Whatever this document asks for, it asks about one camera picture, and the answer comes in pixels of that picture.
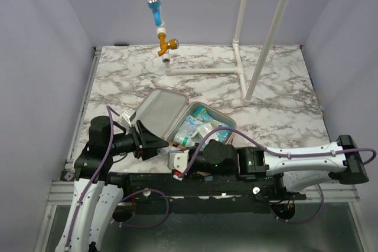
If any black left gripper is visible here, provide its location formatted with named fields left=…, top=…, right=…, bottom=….
left=107, top=120, right=170, bottom=161

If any clear zip bag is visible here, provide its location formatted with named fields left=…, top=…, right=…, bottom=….
left=197, top=123, right=218, bottom=140

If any amber bottle orange cap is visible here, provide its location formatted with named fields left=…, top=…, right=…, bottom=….
left=169, top=142, right=191, bottom=150

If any clear bottle green label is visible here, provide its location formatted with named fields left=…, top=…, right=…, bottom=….
left=173, top=133, right=195, bottom=148

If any pink medicine kit case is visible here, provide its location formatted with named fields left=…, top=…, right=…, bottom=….
left=135, top=89, right=236, bottom=143

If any white blue gauze packet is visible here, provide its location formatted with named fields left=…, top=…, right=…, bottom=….
left=183, top=116, right=204, bottom=136

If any blue cotton swab packet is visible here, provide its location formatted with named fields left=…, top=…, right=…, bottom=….
left=193, top=106, right=230, bottom=142

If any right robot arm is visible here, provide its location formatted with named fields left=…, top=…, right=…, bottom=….
left=183, top=135, right=369, bottom=200

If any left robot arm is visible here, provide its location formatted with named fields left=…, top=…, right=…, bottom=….
left=55, top=115, right=169, bottom=251

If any orange brass faucet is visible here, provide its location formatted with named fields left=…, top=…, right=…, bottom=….
left=158, top=33, right=180, bottom=57

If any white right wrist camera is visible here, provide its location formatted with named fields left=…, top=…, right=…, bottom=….
left=168, top=149, right=189, bottom=181

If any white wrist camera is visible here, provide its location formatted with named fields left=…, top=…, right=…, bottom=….
left=119, top=108, right=136, bottom=130
left=168, top=149, right=189, bottom=181

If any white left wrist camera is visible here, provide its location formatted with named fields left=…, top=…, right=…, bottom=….
left=119, top=108, right=136, bottom=130

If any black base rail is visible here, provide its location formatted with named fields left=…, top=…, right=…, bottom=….
left=123, top=173, right=306, bottom=214

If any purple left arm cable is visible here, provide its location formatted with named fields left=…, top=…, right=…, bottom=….
left=64, top=106, right=171, bottom=250

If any white PVC pipe frame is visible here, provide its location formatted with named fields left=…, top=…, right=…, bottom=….
left=156, top=0, right=289, bottom=106

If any blue valve handle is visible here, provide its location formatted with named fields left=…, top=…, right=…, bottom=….
left=146, top=0, right=162, bottom=27

